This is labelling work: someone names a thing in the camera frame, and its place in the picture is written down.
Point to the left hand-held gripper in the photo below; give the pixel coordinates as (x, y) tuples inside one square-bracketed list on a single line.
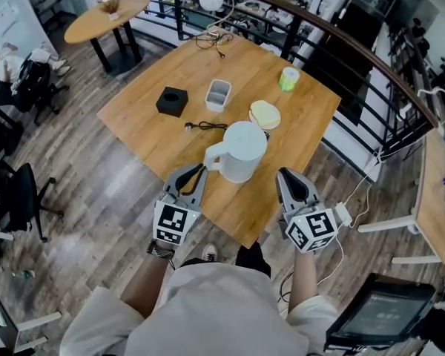
[(170, 221)]

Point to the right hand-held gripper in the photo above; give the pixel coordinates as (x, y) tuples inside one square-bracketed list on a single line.
[(315, 228)]

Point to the white electric kettle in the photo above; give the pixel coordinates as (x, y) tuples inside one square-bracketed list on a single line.
[(243, 150)]

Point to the person's right forearm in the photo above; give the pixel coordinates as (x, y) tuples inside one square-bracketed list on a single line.
[(302, 284)]

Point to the person's left forearm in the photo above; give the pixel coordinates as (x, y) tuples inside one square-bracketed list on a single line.
[(144, 287)]

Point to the white power adapter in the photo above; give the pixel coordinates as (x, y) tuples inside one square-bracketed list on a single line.
[(343, 214)]

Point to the square wooden table white legs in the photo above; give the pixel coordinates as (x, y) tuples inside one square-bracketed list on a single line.
[(170, 139)]

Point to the person's white shoe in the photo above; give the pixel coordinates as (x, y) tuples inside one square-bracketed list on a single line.
[(209, 252)]

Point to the person's left leg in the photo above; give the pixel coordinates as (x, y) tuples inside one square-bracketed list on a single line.
[(193, 262)]

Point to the person's leg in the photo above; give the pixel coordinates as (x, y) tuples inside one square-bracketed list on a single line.
[(252, 260), (193, 262)]

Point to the person's right leg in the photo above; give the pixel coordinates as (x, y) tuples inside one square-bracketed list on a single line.
[(252, 260)]

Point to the round pale yellow plate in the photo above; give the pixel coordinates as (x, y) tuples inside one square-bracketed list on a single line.
[(265, 115)]

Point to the black square box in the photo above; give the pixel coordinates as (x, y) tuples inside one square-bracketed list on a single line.
[(172, 102)]

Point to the white rectangular container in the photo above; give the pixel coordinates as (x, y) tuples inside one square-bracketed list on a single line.
[(218, 96)]

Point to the person's white t-shirt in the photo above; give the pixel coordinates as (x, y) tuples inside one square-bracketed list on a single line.
[(215, 310)]

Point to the long wooden desk white legs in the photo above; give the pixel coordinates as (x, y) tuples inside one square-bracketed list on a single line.
[(435, 198)]

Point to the black tablet screen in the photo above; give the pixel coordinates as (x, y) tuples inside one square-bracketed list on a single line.
[(385, 313)]

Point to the black metal railing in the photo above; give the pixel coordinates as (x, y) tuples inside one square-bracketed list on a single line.
[(295, 39)]

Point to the black office chair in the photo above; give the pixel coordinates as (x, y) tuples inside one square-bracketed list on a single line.
[(33, 84), (22, 191)]

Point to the clear plastic bottle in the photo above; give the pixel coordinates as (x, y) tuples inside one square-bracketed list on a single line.
[(26, 273)]

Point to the round wooden table black legs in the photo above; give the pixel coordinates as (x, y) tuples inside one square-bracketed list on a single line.
[(92, 28)]

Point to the small potted plant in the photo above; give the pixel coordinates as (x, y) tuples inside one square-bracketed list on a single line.
[(112, 10)]

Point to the white desk frame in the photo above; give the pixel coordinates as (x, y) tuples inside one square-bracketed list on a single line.
[(37, 320)]

